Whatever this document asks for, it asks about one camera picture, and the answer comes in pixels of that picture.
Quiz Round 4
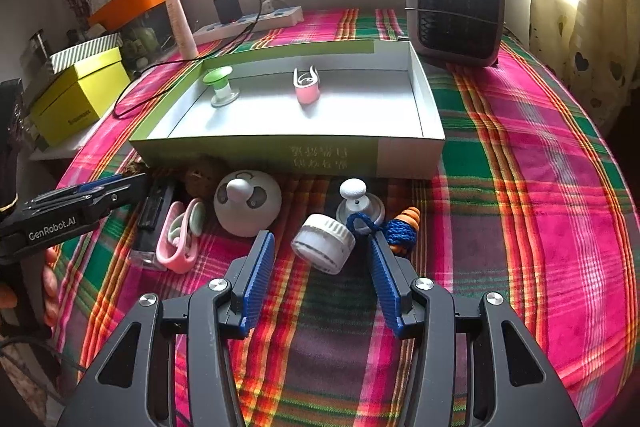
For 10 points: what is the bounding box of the white round ribbed cap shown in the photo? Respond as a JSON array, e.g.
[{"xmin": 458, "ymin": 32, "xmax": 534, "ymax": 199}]
[{"xmin": 291, "ymin": 213, "xmax": 357, "ymax": 275}]

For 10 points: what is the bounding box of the white cosmetic tube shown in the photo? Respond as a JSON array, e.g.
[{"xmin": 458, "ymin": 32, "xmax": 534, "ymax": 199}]
[{"xmin": 165, "ymin": 0, "xmax": 199, "ymax": 59}]

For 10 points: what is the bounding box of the striped cardboard box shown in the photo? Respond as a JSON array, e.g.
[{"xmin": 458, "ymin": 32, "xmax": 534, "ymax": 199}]
[{"xmin": 49, "ymin": 32, "xmax": 123, "ymax": 72}]

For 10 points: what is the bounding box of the brown walnut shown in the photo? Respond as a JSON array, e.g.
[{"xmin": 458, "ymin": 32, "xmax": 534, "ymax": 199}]
[{"xmin": 182, "ymin": 157, "xmax": 231, "ymax": 200}]

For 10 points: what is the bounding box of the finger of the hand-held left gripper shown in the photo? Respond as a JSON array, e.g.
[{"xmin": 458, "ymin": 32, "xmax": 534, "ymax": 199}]
[
  {"xmin": 30, "ymin": 174, "xmax": 149, "ymax": 220},
  {"xmin": 22, "ymin": 175, "xmax": 128, "ymax": 208}
]

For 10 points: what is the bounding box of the white round panda gadget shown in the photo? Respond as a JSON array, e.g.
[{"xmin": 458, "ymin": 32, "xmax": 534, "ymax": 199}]
[{"xmin": 214, "ymin": 169, "xmax": 282, "ymax": 238}]

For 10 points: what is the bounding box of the black charger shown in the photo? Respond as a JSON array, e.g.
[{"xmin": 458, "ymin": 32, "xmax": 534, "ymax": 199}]
[{"xmin": 214, "ymin": 0, "xmax": 243, "ymax": 25}]

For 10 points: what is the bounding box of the green and white cardboard box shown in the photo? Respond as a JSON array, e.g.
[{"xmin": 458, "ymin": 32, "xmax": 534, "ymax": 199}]
[{"xmin": 129, "ymin": 39, "xmax": 446, "ymax": 180}]

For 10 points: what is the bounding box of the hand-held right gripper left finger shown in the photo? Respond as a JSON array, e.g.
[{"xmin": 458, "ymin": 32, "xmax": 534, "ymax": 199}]
[{"xmin": 57, "ymin": 229, "xmax": 277, "ymax": 427}]

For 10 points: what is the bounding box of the white suction knob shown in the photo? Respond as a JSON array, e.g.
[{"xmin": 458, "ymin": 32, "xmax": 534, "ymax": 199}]
[{"xmin": 336, "ymin": 178, "xmax": 386, "ymax": 228}]

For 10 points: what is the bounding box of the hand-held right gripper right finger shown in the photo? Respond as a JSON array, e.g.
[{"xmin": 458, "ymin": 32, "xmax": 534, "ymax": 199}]
[{"xmin": 367, "ymin": 234, "xmax": 583, "ymax": 427}]

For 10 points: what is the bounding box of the cream heart print curtain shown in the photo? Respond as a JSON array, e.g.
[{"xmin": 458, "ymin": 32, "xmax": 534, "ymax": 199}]
[{"xmin": 527, "ymin": 0, "xmax": 640, "ymax": 128}]

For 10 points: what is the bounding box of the grey portable heater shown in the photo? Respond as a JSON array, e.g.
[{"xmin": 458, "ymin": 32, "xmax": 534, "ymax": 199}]
[{"xmin": 405, "ymin": 0, "xmax": 507, "ymax": 68}]

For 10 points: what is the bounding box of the yellow cardboard box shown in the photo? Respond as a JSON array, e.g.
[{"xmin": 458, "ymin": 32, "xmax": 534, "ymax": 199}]
[{"xmin": 27, "ymin": 47, "xmax": 132, "ymax": 148}]

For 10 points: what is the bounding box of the black charger cable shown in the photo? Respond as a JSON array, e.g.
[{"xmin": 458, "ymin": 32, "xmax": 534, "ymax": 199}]
[{"xmin": 114, "ymin": 0, "xmax": 263, "ymax": 120}]

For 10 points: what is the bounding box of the white power strip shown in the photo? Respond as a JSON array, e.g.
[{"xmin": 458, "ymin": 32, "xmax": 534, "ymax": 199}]
[{"xmin": 192, "ymin": 5, "xmax": 305, "ymax": 45}]

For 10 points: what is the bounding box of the blue crocheted carrot keychain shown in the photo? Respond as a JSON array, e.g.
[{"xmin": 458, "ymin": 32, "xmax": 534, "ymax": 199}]
[{"xmin": 346, "ymin": 206, "xmax": 420, "ymax": 258}]

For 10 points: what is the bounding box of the pink plastic clip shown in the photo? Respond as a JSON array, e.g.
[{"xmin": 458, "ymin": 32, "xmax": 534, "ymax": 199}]
[
  {"xmin": 291, "ymin": 64, "xmax": 322, "ymax": 106},
  {"xmin": 156, "ymin": 199, "xmax": 206, "ymax": 275}
]

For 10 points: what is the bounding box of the pink green plaid blanket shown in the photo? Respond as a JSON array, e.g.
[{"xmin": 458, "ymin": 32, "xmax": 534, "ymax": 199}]
[{"xmin": 50, "ymin": 7, "xmax": 636, "ymax": 427}]

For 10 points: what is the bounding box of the person's left hand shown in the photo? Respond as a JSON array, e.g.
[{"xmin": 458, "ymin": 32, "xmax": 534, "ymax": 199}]
[{"xmin": 0, "ymin": 247, "xmax": 61, "ymax": 328}]

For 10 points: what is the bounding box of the white side table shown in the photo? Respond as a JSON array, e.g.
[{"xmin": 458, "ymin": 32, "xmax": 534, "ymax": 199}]
[{"xmin": 30, "ymin": 139, "xmax": 83, "ymax": 162}]

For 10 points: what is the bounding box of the green topped suction knob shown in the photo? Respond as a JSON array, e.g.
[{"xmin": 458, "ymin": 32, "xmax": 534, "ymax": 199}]
[{"xmin": 202, "ymin": 67, "xmax": 241, "ymax": 108}]

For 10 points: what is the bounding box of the black and clear lighter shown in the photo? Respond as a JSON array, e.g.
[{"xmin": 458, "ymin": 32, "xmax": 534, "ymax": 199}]
[{"xmin": 127, "ymin": 179, "xmax": 176, "ymax": 270}]

